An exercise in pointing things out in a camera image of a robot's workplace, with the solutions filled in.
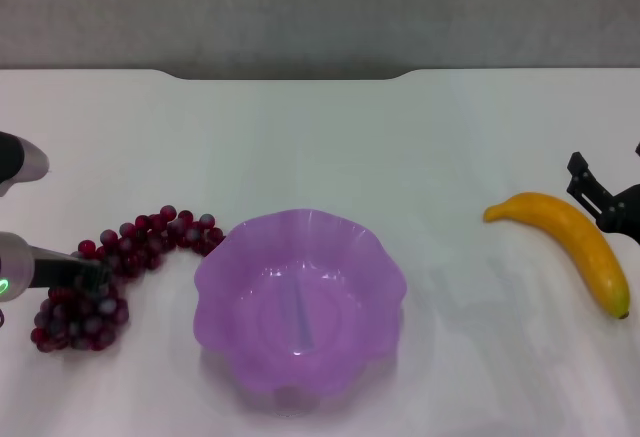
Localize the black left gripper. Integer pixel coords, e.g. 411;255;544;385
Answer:
31;246;114;291

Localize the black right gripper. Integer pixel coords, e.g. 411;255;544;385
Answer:
566;142;640;246

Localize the yellow banana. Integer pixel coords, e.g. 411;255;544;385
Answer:
482;191;631;320

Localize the dark red grape bunch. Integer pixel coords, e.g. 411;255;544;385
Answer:
30;204;226;353

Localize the purple wavy plastic bowl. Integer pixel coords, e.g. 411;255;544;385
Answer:
193;208;408;405

